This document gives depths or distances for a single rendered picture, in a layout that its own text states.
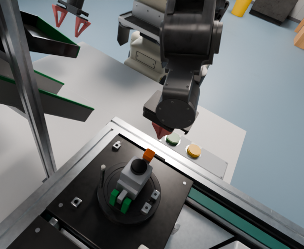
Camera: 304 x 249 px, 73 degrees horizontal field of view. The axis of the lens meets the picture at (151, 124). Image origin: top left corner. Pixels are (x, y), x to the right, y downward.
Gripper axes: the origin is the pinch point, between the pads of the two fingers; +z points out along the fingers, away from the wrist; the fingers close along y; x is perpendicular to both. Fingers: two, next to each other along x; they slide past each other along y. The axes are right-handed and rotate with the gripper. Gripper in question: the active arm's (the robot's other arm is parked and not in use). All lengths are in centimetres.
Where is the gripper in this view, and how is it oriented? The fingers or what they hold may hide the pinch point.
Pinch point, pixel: (160, 135)
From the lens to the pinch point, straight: 48.1
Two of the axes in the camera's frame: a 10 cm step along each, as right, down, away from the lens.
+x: 4.7, -6.0, 6.4
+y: 8.5, 5.0, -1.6
